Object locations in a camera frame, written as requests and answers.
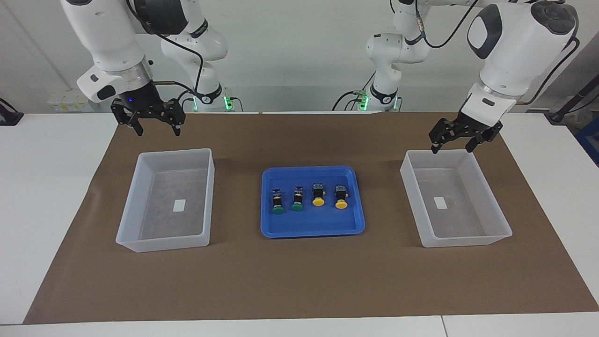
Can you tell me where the black clamp object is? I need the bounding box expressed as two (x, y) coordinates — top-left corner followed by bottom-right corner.
(0, 97), (24, 126)

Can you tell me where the brown table mat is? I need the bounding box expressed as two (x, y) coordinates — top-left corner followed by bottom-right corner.
(23, 111), (599, 324)

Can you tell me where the blue plastic tray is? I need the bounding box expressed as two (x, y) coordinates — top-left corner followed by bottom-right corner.
(260, 165), (366, 239)

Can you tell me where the white power strip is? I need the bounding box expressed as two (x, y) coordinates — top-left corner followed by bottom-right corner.
(47, 90), (92, 113)

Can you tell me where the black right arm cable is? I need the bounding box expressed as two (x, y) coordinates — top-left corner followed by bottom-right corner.
(125, 0), (205, 101)

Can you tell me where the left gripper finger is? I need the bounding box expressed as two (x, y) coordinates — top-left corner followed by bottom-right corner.
(429, 118), (462, 154)
(466, 124), (504, 154)

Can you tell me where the black stand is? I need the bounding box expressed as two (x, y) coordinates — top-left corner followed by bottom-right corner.
(545, 77), (599, 123)

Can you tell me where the translucent plastic box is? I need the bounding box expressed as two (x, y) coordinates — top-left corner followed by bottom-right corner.
(400, 149), (513, 248)
(116, 148), (216, 253)

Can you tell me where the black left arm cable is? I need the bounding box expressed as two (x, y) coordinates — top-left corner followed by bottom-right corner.
(414, 0), (581, 106)

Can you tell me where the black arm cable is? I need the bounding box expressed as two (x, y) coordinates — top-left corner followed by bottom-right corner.
(125, 0), (205, 101)
(414, 0), (581, 106)

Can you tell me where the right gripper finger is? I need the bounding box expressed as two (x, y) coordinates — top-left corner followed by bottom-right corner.
(111, 99), (143, 136)
(164, 99), (186, 137)

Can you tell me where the blue crate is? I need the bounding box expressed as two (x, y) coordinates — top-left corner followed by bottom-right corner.
(575, 117), (599, 167)

